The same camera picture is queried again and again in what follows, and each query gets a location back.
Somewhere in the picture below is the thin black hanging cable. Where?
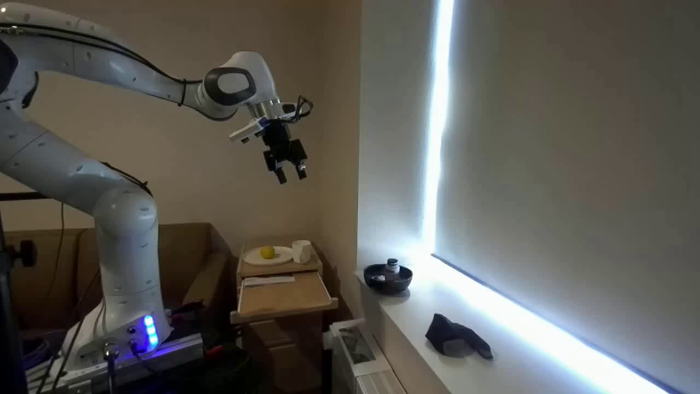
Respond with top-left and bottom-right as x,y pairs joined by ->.
44,201 -> 70,309

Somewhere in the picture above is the wooden side table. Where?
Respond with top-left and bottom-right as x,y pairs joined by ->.
228,242 -> 342,394

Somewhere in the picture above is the black crumpled cloth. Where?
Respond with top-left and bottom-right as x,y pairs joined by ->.
423,310 -> 494,363

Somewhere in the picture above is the brown cardboard box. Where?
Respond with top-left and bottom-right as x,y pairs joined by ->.
3,222 -> 236,330

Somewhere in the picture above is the white radiator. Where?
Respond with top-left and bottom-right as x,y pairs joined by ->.
324,316 -> 411,394

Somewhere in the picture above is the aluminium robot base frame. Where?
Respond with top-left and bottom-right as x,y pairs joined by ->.
24,328 -> 209,394

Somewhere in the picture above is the grey roller window blind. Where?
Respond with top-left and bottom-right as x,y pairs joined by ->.
433,0 -> 700,394

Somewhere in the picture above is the white cup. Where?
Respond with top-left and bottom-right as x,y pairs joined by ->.
289,239 -> 315,265

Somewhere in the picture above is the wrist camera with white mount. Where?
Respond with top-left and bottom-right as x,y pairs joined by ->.
228,97 -> 315,145

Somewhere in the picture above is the white plate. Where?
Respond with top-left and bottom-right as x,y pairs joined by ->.
241,242 -> 295,270

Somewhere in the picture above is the black tripod stand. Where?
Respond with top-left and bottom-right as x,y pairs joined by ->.
0,217 -> 40,394

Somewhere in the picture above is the white paper strip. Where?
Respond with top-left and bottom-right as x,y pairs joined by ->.
238,273 -> 298,288

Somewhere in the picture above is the black bowl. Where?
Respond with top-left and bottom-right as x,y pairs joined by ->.
361,262 -> 415,297

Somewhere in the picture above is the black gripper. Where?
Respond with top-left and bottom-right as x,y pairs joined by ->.
258,119 -> 311,187

